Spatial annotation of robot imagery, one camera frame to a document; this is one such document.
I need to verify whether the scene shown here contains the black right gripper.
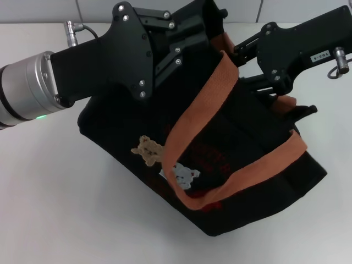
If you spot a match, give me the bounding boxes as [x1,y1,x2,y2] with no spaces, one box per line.
[233,4,352,97]

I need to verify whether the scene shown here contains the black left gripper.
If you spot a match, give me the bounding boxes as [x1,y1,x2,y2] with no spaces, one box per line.
[50,1,211,107]

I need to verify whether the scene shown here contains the black food bag orange handles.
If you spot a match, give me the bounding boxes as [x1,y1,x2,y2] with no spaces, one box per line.
[76,0,328,237]

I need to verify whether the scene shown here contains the right gripper connector with cable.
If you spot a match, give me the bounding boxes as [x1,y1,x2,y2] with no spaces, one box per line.
[328,46,352,81]

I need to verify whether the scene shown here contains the gripper connector with cable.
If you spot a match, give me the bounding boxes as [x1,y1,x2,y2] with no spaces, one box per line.
[63,21,100,47]
[328,46,352,81]

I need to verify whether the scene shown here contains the left gripper connector with cable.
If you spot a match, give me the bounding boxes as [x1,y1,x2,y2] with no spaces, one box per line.
[63,21,100,47]

